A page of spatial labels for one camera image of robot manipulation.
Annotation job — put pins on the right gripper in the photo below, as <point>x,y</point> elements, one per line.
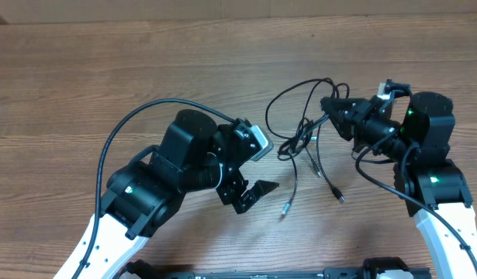
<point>353,105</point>

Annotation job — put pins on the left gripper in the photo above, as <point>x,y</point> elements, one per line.
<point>229,191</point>

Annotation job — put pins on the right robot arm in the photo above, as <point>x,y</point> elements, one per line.
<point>434,189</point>

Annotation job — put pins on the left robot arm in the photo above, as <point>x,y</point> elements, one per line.
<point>195,154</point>

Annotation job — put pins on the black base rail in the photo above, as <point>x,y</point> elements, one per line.
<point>372,268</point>

